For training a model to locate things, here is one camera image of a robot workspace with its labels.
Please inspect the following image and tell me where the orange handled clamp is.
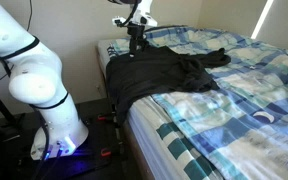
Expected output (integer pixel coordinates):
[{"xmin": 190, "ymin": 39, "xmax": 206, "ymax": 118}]
[
  {"xmin": 100, "ymin": 149, "xmax": 113, "ymax": 158},
  {"xmin": 97, "ymin": 114, "xmax": 119, "ymax": 122}
]

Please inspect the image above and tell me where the blue patchwork quilt bed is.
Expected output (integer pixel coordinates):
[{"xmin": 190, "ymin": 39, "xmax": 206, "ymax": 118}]
[{"xmin": 107, "ymin": 25, "xmax": 288, "ymax": 180}]

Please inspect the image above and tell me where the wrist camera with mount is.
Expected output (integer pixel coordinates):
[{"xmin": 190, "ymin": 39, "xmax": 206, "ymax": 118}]
[{"xmin": 111, "ymin": 15, "xmax": 127, "ymax": 29}]

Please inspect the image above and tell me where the black sweatshirt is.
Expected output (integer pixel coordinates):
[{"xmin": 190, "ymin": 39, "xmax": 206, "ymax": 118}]
[{"xmin": 105, "ymin": 44, "xmax": 232, "ymax": 126}]

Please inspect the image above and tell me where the wooden bed frame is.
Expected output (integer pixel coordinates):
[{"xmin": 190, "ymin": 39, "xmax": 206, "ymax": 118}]
[{"xmin": 122, "ymin": 120, "xmax": 156, "ymax": 180}]

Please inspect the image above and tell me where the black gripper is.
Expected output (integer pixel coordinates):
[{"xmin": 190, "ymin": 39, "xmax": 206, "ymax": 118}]
[{"xmin": 127, "ymin": 23, "xmax": 149, "ymax": 57}]

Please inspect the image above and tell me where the black mounting base plate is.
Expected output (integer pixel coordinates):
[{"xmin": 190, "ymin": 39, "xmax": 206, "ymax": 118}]
[{"xmin": 15, "ymin": 99, "xmax": 132, "ymax": 180}]

